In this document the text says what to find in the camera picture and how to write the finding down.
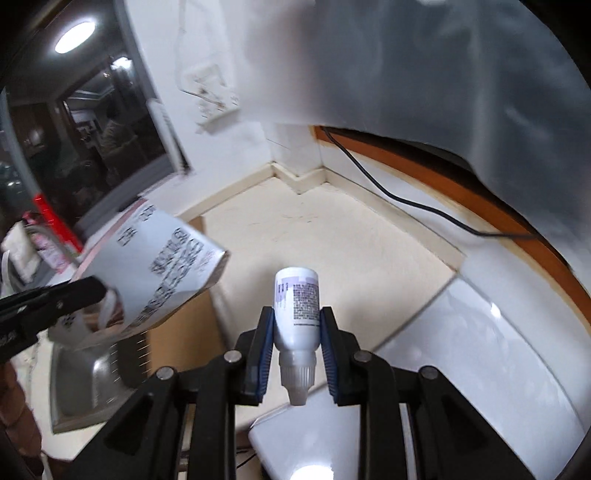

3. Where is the white wall-mounted holder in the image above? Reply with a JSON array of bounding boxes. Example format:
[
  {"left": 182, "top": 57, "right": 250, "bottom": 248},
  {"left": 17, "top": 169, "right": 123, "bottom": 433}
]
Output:
[{"left": 146, "top": 98, "right": 189, "bottom": 175}]

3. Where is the white cloth on faucet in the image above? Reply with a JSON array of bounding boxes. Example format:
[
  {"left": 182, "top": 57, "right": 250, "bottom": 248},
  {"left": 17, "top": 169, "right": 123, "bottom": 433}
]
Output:
[{"left": 1, "top": 222, "right": 41, "bottom": 284}]

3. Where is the black power cable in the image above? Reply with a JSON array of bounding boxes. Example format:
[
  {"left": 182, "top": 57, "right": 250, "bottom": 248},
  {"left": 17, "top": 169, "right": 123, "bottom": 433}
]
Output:
[{"left": 320, "top": 126, "right": 539, "bottom": 240}]

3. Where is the stainless steel sink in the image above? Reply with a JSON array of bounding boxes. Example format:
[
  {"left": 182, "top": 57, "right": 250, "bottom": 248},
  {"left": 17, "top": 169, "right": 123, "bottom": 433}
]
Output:
[{"left": 49, "top": 333, "right": 149, "bottom": 434}]

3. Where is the pink soap bottle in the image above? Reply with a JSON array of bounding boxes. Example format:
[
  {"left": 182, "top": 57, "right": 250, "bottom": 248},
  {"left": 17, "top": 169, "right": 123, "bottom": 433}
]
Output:
[{"left": 25, "top": 224, "right": 79, "bottom": 273}]

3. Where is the person's left hand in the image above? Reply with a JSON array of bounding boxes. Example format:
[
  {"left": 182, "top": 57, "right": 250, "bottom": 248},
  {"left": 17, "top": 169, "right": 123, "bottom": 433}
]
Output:
[{"left": 1, "top": 362, "right": 42, "bottom": 458}]

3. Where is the small white medicine bottle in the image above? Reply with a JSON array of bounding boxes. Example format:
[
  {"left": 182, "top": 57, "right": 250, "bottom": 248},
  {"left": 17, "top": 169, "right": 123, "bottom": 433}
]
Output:
[{"left": 273, "top": 267, "right": 321, "bottom": 406}]

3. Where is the brown cardboard sheet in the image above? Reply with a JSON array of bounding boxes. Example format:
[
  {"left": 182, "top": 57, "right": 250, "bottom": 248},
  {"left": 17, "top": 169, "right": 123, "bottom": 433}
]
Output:
[{"left": 147, "top": 216, "right": 228, "bottom": 375}]

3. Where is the translucent plastic sheet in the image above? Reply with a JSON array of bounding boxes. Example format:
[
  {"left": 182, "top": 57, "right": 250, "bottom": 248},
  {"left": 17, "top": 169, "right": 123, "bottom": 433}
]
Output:
[{"left": 223, "top": 1, "right": 590, "bottom": 276}]

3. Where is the grey printed paper packet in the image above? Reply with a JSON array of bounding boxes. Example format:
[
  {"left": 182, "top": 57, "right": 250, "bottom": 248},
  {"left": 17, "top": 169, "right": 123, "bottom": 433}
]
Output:
[{"left": 48, "top": 198, "right": 229, "bottom": 350}]

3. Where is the white power strip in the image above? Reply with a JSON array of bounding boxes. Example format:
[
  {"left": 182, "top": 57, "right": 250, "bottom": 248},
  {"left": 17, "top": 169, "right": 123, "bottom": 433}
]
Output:
[{"left": 197, "top": 90, "right": 240, "bottom": 127}]

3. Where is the dark window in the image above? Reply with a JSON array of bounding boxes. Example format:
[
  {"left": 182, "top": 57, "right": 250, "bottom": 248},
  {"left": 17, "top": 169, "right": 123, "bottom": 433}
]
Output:
[{"left": 1, "top": 1, "right": 173, "bottom": 240}]

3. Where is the white wall socket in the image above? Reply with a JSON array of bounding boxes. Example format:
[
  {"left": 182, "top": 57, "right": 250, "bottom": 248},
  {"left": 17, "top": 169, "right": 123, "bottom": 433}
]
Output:
[{"left": 180, "top": 64, "right": 226, "bottom": 95}]

